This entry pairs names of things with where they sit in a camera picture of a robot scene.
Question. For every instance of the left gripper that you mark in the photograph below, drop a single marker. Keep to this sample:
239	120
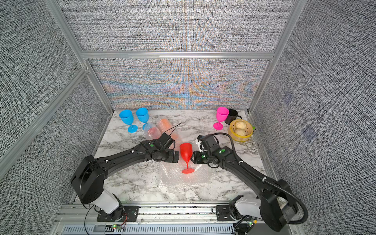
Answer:
172	158

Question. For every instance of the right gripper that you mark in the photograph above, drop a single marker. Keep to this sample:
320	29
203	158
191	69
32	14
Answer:
197	159

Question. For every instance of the red wine glass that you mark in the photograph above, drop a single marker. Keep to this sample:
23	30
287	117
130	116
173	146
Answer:
186	151

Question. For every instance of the bubble wrap sheet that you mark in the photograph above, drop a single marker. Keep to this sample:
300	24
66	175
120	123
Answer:
173	178

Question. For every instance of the blue wine glass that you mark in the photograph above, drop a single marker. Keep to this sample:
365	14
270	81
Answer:
143	116
127	117

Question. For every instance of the pink wine glass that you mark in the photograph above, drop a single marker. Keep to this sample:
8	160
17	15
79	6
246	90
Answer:
221	114

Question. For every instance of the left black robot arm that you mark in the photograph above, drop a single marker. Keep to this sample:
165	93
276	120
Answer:
88	179

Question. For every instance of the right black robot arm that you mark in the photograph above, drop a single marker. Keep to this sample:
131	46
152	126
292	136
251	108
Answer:
278	205

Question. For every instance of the coral wrapped wine glass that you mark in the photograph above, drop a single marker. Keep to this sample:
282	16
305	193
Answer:
152	131

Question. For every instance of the orange wrapped wine glass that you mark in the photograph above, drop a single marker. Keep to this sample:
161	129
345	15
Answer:
164	125

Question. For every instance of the yellow bamboo steamer basket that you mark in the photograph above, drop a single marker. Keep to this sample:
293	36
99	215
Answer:
235	137

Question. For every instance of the upper white bun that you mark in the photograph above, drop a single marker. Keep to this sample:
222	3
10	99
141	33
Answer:
241	125

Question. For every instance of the black mug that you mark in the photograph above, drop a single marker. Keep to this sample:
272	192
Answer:
233	115

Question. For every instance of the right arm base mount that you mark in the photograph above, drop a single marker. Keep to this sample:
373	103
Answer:
245	205

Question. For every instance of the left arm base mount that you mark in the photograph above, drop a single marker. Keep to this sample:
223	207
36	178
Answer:
123	213

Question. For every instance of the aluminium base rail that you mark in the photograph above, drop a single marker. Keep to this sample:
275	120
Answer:
158	218

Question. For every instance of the aluminium frame crossbar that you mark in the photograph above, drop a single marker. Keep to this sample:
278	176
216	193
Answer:
166	55

